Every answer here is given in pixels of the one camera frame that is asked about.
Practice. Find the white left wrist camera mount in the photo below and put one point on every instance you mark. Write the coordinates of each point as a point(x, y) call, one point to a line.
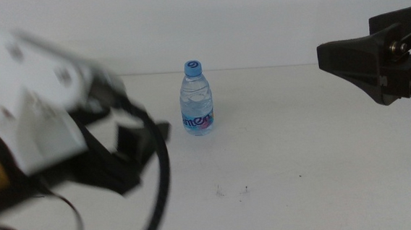
point(34, 105)

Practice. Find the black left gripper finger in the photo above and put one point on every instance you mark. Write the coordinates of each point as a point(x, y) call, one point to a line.
point(138, 138)
point(119, 175)

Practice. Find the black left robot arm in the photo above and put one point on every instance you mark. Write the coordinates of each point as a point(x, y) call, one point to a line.
point(1, 207)

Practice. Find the small water bottle blue cap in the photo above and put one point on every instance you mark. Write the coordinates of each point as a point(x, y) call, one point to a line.
point(196, 104)

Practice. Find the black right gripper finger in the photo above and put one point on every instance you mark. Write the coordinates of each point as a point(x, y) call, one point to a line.
point(401, 16)
point(365, 60)

